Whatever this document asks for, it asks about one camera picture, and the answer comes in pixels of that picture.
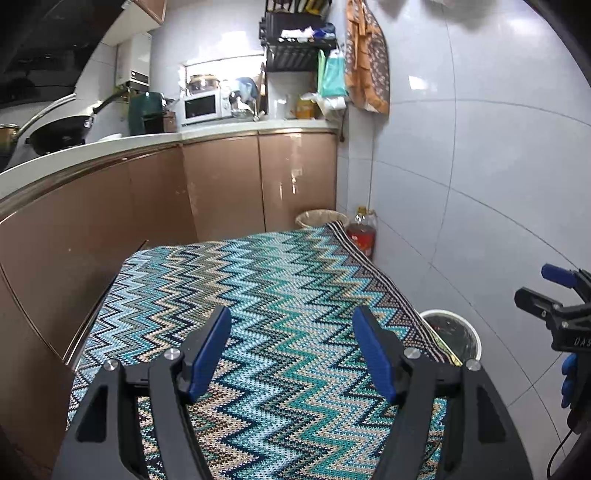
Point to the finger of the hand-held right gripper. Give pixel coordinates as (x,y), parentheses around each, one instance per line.
(538,304)
(558,272)

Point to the copper kitchen counter cabinets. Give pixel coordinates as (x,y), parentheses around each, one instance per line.
(221,184)

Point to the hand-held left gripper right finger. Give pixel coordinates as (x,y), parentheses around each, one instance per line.
(376,360)

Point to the person's right hand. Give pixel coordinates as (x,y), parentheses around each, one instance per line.
(569,378)

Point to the beige waste bin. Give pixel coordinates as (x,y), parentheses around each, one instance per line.
(318,218)

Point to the white bin with black liner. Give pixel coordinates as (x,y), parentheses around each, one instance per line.
(455,337)

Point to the heap of white blue packets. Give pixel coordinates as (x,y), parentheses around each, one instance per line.
(304,33)

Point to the zigzag knitted table cloth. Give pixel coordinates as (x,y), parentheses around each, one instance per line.
(286,286)

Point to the black wall rack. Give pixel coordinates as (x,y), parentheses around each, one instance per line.
(295,57)

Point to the blue grey cloth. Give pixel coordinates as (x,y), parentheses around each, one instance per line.
(247,86)

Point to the glass pot with lid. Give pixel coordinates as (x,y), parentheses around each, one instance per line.
(203,84)

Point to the cooking oil bottle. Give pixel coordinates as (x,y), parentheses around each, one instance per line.
(362,237)

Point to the white microwave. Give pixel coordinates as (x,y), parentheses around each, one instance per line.
(201,108)

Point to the black range hood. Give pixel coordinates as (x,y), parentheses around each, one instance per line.
(46,55)

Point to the orange floral apron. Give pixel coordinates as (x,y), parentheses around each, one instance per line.
(369,60)

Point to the teal plastic bag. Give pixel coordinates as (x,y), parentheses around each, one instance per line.
(333,76)

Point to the copper upper cabinets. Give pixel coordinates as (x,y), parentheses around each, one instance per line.
(147,11)

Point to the white water heater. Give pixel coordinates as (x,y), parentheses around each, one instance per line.
(135,60)

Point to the white bowl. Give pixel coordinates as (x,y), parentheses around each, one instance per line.
(110,137)

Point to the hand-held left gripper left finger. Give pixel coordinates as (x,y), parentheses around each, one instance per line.
(207,360)

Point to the yellow green plastic tablecloth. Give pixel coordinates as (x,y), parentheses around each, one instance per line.
(447,348)

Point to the yellow food bag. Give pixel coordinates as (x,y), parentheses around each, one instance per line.
(304,108)

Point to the black wok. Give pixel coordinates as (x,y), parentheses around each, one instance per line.
(60,131)

